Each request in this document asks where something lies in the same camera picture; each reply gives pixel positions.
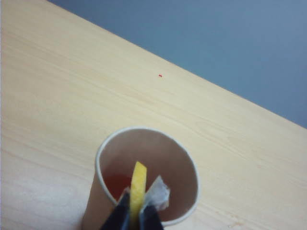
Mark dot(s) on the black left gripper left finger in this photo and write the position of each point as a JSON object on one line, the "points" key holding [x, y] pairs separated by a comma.
{"points": [[121, 213]]}

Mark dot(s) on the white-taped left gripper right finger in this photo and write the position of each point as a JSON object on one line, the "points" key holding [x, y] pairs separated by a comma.
{"points": [[153, 198]]}

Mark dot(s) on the yellow lemon slice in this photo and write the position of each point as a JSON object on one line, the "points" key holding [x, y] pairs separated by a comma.
{"points": [[138, 187]]}

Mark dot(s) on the beige paper cup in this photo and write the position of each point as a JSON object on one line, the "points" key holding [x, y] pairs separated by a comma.
{"points": [[148, 148]]}

